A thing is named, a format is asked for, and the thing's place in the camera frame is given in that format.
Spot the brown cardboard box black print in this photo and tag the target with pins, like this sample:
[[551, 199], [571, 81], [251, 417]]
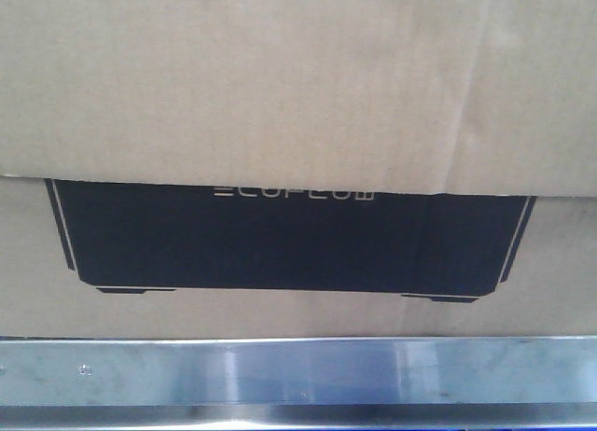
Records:
[[298, 168]]

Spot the stainless steel shelf rail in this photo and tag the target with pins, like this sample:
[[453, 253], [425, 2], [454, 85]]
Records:
[[302, 384]]

